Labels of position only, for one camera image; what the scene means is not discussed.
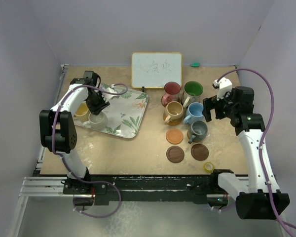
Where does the yellow tape roll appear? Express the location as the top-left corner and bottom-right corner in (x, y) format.
(203, 162), (214, 173)

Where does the white mug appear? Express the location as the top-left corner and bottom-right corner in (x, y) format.
(82, 112), (108, 130)

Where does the floral serving tray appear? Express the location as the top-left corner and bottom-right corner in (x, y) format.
(73, 82), (149, 139)

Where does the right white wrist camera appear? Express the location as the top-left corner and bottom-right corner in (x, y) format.
(213, 77), (232, 101)

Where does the light blue mug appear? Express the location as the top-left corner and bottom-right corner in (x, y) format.
(183, 102), (205, 124)

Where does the tan brown mug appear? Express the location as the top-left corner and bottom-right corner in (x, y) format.
(163, 101), (184, 121)

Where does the orange wooden coaster front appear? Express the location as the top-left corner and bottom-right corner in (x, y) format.
(166, 128), (184, 144)

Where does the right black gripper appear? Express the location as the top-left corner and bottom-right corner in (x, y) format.
(203, 88), (238, 122)

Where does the yellow mug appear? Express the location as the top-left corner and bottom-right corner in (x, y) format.
(74, 103), (90, 123)

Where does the red pink mug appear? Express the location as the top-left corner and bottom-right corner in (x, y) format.
(161, 81), (181, 107)

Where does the green small object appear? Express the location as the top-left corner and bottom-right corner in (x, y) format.
(190, 62), (200, 68)

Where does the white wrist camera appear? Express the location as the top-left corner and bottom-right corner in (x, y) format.
(102, 84), (120, 102)
(213, 77), (232, 101)

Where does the green mug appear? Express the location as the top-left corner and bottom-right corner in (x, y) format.
(181, 81), (204, 109)

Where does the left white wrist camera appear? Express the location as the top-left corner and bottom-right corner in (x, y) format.
(102, 84), (120, 102)

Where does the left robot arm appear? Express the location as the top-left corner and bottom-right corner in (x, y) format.
(39, 71), (110, 194)

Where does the black base frame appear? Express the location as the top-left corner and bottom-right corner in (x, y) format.
(61, 174), (231, 207)

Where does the aluminium rail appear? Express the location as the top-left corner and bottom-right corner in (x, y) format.
(18, 175), (282, 198)

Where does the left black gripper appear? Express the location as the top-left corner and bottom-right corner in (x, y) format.
(86, 90), (110, 115)

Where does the woven rattan coaster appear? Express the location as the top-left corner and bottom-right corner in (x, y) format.
(163, 115), (183, 126)

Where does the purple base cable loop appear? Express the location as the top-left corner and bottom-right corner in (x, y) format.
(73, 181), (123, 219)

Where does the small whiteboard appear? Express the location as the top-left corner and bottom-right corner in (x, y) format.
(131, 52), (183, 89)

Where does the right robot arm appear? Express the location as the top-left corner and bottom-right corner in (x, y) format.
(203, 86), (290, 220)

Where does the grey mug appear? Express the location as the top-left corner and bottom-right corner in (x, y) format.
(189, 121), (208, 143)

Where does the dark walnut coaster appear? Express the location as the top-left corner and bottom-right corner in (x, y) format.
(191, 144), (209, 161)
(166, 146), (185, 163)

